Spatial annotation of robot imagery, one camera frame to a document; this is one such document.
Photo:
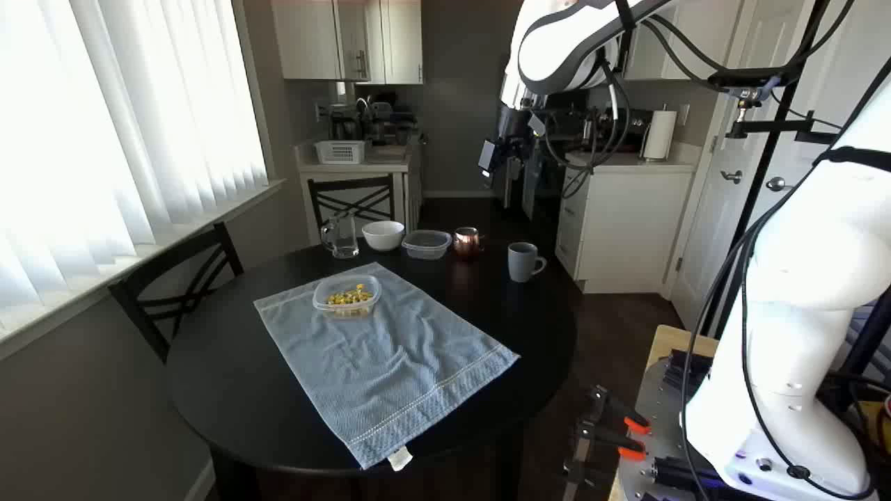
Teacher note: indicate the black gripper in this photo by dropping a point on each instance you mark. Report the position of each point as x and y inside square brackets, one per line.
[513, 137]

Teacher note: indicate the clear bowl with yellow contents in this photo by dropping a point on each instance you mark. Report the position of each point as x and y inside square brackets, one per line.
[346, 296]

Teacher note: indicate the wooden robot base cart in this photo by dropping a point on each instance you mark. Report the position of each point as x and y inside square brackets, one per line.
[661, 406]

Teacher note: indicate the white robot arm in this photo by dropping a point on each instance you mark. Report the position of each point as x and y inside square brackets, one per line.
[802, 272]

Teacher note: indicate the white ceramic bowl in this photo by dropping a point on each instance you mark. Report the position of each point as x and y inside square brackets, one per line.
[381, 236]

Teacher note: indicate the paper towel roll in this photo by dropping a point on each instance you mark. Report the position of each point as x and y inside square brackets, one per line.
[658, 137]

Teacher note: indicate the blue towel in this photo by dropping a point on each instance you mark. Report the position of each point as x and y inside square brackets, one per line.
[384, 376]

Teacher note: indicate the copper mug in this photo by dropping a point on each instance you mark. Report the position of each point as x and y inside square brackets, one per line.
[465, 241]

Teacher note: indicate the grey coffee mug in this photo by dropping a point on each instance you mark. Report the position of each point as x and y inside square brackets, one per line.
[523, 262]

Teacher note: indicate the white kitchen island cabinet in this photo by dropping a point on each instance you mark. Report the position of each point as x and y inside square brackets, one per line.
[619, 225]

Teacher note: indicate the clear plastic lidded container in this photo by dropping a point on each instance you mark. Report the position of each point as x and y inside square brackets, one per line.
[427, 243]

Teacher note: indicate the clear drinking glass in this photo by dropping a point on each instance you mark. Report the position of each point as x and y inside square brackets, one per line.
[341, 236]

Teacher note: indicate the white tub on counter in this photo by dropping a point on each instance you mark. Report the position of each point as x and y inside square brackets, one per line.
[341, 151]

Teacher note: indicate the white upper cabinets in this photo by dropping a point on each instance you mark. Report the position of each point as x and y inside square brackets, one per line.
[376, 42]

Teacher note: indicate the white door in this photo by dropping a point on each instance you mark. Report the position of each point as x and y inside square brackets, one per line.
[831, 84]

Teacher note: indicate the round black table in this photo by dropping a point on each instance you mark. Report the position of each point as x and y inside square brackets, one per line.
[235, 392]

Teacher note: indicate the black chair near window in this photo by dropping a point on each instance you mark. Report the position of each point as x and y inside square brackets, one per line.
[158, 293]

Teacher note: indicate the white vertical blinds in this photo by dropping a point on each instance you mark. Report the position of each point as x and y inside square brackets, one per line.
[122, 123]

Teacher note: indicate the orange handled clamp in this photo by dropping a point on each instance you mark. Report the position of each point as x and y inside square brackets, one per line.
[604, 425]

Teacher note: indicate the black camera stand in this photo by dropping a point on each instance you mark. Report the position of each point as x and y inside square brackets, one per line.
[770, 141]

